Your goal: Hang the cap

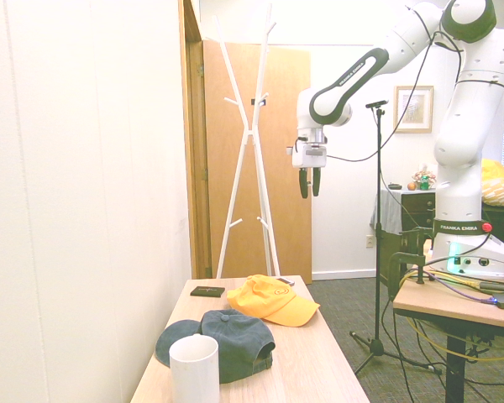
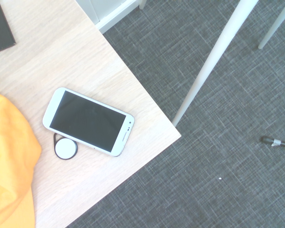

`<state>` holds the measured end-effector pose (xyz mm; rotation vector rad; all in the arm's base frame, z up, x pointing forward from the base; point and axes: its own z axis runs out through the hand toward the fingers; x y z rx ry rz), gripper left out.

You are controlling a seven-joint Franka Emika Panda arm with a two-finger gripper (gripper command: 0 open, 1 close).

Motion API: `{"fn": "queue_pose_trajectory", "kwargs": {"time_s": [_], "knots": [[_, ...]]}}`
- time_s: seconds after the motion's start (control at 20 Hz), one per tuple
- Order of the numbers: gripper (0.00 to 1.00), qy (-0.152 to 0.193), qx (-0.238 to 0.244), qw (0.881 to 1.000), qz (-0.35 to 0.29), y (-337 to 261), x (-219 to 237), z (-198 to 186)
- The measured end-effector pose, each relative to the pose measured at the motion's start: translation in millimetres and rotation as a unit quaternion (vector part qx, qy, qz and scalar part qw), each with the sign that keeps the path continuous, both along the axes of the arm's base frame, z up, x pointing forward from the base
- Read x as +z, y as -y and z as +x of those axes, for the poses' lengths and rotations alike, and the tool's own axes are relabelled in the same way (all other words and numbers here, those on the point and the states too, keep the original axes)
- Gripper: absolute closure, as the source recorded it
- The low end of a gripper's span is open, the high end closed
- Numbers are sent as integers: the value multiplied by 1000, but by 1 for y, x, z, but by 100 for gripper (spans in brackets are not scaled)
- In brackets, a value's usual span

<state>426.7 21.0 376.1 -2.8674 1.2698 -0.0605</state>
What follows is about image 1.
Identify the framed wall picture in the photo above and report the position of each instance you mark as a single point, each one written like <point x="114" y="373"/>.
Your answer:
<point x="413" y="109"/>

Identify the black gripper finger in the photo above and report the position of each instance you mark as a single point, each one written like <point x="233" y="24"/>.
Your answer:
<point x="304" y="184"/>
<point x="316" y="182"/>

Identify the brown wooden door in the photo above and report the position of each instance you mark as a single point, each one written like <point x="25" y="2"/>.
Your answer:
<point x="285" y="218"/>

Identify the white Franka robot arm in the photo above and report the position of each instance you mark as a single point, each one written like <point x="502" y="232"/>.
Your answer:
<point x="458" y="138"/>

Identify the white wooden coat rack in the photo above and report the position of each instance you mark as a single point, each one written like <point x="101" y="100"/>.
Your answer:
<point x="248" y="138"/>

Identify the black metal table leg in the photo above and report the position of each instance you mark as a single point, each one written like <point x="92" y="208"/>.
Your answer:
<point x="455" y="365"/>

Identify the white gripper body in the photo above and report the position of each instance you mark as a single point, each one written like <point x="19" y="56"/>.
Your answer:
<point x="311" y="157"/>

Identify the wooden door frame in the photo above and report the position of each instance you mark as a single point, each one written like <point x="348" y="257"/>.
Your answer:
<point x="193" y="168"/>

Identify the dark blue denim cap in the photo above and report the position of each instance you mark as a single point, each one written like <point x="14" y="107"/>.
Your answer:
<point x="235" y="336"/>

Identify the small orange fruit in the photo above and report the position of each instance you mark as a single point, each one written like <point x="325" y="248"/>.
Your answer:
<point x="411" y="186"/>

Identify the black metal clamp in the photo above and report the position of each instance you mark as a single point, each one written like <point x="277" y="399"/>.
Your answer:
<point x="405" y="256"/>

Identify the yellow bag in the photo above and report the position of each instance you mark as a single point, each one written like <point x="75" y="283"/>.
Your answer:
<point x="500" y="184"/>

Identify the dried flower decoration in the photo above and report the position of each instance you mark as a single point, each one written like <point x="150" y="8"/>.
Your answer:
<point x="424" y="171"/>

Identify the dark wooden dresser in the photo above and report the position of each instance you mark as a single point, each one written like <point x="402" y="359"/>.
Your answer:
<point x="418" y="205"/>

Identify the grey draped cloth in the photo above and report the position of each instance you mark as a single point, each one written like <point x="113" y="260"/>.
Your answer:
<point x="387" y="210"/>

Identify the black tripod stand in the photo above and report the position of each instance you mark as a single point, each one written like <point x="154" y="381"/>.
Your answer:
<point x="378" y="252"/>

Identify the black flat wallet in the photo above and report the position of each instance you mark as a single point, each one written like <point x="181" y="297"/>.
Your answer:
<point x="208" y="291"/>

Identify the yellow smiley baseball cap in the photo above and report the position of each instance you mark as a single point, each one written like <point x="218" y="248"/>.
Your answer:
<point x="277" y="300"/>

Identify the black door hook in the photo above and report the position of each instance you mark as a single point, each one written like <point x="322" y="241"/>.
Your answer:
<point x="259" y="101"/>

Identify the small black bowl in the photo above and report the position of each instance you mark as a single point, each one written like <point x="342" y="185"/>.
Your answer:
<point x="394" y="185"/>

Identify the white cylindrical cup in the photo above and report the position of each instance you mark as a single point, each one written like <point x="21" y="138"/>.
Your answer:
<point x="194" y="369"/>

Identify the white wall outlet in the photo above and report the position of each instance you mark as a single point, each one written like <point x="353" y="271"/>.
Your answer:
<point x="369" y="242"/>

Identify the white smartphone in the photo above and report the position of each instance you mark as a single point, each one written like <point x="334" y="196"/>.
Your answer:
<point x="286" y="280"/>

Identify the black bar camera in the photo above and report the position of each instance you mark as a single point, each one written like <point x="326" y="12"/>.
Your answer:
<point x="376" y="103"/>

